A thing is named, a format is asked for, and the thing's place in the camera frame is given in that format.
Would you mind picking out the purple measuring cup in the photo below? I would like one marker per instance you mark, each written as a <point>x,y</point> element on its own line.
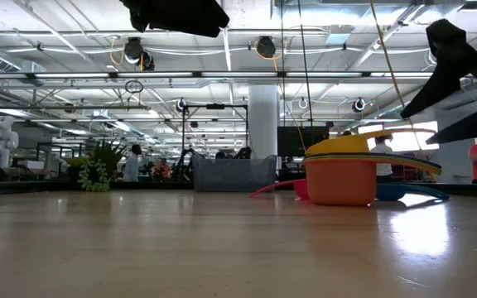
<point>387,155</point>

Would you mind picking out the blue measuring cup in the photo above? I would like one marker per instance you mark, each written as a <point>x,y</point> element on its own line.
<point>404,191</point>

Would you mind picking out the yellow measuring cup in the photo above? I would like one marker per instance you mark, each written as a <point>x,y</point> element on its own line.
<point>338,147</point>

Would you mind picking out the orange measuring cup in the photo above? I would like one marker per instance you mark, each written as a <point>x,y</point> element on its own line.
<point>340,182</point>

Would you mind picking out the red measuring cup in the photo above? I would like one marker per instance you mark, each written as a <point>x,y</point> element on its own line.
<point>271,188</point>

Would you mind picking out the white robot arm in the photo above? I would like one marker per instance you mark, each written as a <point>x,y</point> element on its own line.
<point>0,140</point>

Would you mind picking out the grey translucent basket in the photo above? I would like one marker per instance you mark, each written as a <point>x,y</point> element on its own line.
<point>234,176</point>

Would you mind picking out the long ceiling light bar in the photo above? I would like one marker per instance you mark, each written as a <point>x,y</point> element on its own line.
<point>155,75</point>

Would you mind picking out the small black ceiling reel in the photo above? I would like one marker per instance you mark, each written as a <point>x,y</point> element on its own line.
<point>181,105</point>
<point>359,105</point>

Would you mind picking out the white round column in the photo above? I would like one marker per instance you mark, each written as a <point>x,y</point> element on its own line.
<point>263,124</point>

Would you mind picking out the orange flower bouquet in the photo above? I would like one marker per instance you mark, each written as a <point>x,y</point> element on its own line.
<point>162,171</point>

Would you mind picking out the black monitor screen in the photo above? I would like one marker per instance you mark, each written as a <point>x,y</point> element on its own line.
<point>292,140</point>

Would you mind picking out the green succulent plant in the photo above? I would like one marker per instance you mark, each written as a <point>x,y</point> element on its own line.
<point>97,174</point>

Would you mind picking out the black camera rig frame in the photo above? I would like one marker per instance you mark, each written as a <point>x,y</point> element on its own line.
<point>215,106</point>

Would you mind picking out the black aluminium table frame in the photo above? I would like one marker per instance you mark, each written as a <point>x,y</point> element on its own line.
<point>35,186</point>

